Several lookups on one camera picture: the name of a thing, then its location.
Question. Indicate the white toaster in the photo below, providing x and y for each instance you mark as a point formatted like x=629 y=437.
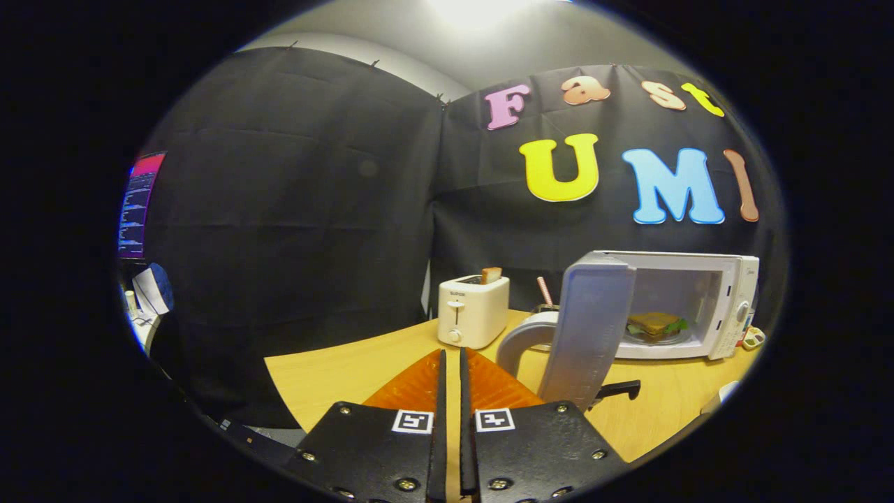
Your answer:
x=471 y=314

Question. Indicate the lettuce sandwich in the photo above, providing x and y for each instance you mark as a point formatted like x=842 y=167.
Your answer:
x=656 y=325

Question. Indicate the toast slice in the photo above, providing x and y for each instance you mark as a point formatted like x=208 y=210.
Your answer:
x=491 y=275

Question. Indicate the white and blue bag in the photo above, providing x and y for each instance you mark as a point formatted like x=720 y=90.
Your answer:
x=154 y=288

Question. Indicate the large ceiling light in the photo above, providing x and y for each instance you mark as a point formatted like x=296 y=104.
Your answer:
x=478 y=10

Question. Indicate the white microwave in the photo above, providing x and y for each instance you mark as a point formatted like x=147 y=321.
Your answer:
x=590 y=328

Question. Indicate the computer monitor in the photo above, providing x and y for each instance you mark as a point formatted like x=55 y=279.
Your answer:
x=140 y=209

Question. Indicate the black backdrop cloth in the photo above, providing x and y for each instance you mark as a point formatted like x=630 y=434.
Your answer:
x=293 y=209

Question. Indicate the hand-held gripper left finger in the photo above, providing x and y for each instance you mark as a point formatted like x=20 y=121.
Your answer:
x=441 y=433

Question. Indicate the white divided bean dish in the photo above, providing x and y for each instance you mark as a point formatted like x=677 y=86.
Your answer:
x=754 y=339

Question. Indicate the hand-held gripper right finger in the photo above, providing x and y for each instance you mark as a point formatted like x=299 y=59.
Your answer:
x=464 y=433

